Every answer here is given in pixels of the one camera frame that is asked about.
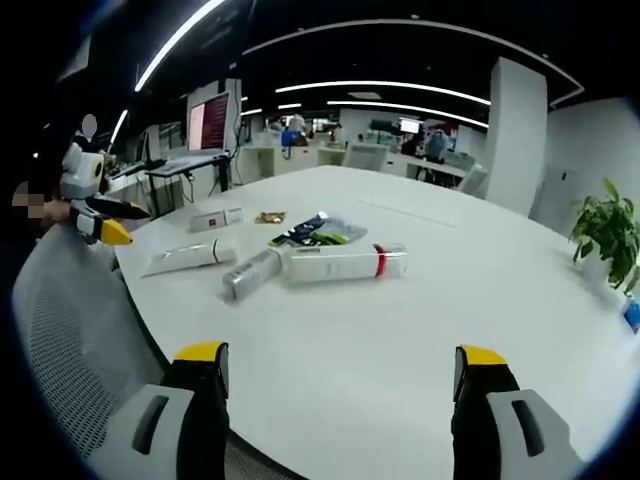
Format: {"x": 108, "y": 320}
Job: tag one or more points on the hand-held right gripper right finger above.
{"x": 505, "y": 425}

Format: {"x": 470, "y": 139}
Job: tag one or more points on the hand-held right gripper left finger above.
{"x": 165, "y": 425}

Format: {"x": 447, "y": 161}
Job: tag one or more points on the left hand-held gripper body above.
{"x": 80, "y": 172}

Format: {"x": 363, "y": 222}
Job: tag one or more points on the white skincare tube black band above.
{"x": 192, "y": 257}

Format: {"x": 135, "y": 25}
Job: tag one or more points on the white skincare box red label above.
{"x": 215, "y": 220}

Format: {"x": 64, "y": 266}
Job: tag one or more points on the small grey skincare bottle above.
{"x": 250, "y": 275}

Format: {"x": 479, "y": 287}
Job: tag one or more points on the large white red-band skincare bottle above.
{"x": 345, "y": 265}

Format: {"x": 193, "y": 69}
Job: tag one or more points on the black standing desk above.
{"x": 185, "y": 167}

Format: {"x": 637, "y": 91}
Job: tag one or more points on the grey mesh office chair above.
{"x": 85, "y": 340}

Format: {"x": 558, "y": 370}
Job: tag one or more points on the large display screen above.
{"x": 207, "y": 122}

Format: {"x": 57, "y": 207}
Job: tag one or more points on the small gold sachet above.
{"x": 270, "y": 217}

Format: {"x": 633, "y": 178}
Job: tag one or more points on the blue white card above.
{"x": 633, "y": 315}

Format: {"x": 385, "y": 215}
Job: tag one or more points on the dark green-striped sachet packet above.
{"x": 322, "y": 231}

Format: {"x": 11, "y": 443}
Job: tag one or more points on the green potted plant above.
{"x": 607, "y": 232}

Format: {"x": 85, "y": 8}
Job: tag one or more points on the white cabinet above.
{"x": 552, "y": 192}

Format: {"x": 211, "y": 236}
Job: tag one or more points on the white office chair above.
{"x": 365, "y": 155}
{"x": 474, "y": 180}

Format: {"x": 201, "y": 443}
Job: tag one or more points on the white pillar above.
{"x": 515, "y": 135}

